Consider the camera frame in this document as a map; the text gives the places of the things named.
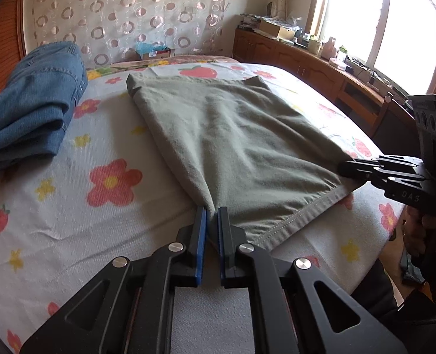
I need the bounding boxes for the pale pink bottle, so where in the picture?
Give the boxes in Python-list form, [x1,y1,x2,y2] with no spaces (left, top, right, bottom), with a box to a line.
[323,37,338,60]

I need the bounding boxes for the white floral bed sheet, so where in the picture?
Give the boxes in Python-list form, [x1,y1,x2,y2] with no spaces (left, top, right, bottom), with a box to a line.
[0,61,406,354]

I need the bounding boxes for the cardboard box with blue bag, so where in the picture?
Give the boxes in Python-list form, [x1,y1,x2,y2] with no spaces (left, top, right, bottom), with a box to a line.
[135,42,176,60]

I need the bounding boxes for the pile of plastic bags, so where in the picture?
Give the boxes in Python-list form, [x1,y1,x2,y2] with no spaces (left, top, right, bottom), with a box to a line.
[240,12,303,27]

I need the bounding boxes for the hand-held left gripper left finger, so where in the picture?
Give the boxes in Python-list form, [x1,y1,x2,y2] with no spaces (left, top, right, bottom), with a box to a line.
[20,206,208,354]

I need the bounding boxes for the person's right hand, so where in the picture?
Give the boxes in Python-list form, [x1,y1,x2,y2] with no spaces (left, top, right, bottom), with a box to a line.
[402,208,436,263]

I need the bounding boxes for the wooden counter cabinet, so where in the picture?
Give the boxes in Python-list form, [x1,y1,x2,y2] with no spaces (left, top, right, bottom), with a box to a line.
[233,26,418,133]

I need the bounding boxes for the window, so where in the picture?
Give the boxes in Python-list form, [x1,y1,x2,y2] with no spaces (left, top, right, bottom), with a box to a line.
[306,0,436,93]

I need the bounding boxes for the open cardboard box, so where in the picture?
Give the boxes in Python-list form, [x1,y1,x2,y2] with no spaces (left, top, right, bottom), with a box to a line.
[258,18,296,41]

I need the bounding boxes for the circle-patterned wall curtain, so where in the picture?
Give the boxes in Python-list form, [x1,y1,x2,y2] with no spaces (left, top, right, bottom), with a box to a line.
[26,0,241,65]

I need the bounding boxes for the person's dark clothing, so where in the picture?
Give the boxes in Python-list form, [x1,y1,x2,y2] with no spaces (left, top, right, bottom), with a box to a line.
[362,258,436,354]

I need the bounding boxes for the grey-green pants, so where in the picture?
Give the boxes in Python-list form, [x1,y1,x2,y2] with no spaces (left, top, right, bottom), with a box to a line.
[126,72,359,251]

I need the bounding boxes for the blue jeans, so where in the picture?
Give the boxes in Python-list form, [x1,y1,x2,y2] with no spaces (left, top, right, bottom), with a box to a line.
[0,41,89,179]

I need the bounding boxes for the dark chair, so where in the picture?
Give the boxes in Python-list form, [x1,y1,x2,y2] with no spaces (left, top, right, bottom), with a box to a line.
[373,94,419,148]

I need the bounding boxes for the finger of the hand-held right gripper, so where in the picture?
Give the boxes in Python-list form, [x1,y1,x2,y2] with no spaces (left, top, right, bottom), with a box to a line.
[338,159,430,192]
[373,155,425,168]

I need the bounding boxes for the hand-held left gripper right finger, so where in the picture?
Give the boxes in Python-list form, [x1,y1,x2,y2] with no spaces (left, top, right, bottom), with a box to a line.
[217,206,408,354]

